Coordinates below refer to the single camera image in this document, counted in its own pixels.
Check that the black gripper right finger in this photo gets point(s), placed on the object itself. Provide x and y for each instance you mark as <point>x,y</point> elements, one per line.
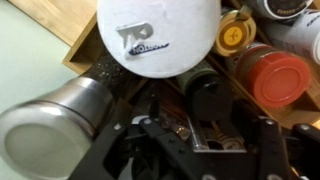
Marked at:
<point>282,153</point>

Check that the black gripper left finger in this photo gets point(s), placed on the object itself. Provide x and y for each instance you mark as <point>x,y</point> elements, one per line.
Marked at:
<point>124,146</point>

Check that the wooden spice box tray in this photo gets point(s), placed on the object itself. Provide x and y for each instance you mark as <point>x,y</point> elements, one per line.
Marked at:
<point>74,22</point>

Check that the dark-capped green bottle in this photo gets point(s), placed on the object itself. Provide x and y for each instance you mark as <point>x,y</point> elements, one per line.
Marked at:
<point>208,96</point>

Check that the white label spice bottle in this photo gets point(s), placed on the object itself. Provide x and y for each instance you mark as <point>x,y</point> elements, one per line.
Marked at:
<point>299,35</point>

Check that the red-lidded spice jar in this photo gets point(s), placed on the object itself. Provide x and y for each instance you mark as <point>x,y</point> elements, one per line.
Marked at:
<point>275,78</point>

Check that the steel pepper grinder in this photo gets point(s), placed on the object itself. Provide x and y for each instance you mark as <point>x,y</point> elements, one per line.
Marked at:
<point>46,137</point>

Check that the yellow-lidded small jar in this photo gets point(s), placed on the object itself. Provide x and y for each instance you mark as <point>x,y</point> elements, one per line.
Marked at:
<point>236,32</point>

